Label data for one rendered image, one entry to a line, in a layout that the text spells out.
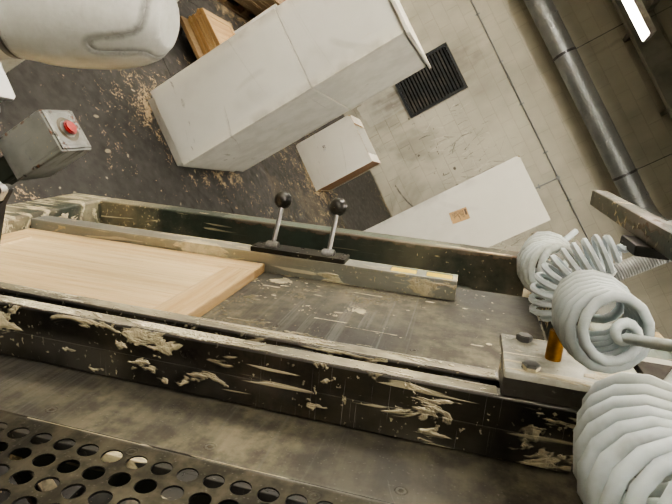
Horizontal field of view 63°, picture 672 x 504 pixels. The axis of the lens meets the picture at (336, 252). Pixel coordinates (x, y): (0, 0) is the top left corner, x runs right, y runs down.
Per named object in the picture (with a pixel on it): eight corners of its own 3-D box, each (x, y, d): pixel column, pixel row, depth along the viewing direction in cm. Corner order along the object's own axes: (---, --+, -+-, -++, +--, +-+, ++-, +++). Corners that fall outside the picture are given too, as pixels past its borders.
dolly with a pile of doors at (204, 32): (206, 41, 518) (231, 23, 508) (228, 90, 515) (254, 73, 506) (167, 21, 460) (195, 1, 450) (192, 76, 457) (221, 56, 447)
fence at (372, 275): (47, 231, 129) (46, 215, 128) (455, 293, 109) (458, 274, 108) (31, 235, 124) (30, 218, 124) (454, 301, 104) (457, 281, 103)
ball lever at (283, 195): (265, 252, 115) (279, 194, 119) (282, 255, 115) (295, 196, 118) (260, 247, 112) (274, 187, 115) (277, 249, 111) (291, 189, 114)
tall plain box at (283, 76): (209, 112, 456) (396, -6, 401) (239, 177, 453) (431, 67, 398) (140, 92, 371) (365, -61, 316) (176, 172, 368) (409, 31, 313)
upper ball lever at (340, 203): (320, 260, 113) (332, 200, 116) (337, 263, 112) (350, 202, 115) (316, 255, 109) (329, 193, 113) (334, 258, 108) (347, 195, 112)
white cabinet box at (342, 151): (309, 148, 666) (360, 119, 644) (329, 191, 664) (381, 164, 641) (295, 145, 623) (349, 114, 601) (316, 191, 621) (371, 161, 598)
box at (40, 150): (27, 140, 154) (72, 109, 149) (48, 178, 155) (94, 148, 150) (-9, 142, 143) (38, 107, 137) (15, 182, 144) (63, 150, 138)
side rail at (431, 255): (113, 236, 154) (113, 197, 152) (519, 296, 131) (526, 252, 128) (100, 240, 149) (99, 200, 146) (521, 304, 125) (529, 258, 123)
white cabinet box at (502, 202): (326, 253, 563) (518, 160, 498) (350, 304, 560) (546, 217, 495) (305, 259, 505) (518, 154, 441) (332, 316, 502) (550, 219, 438)
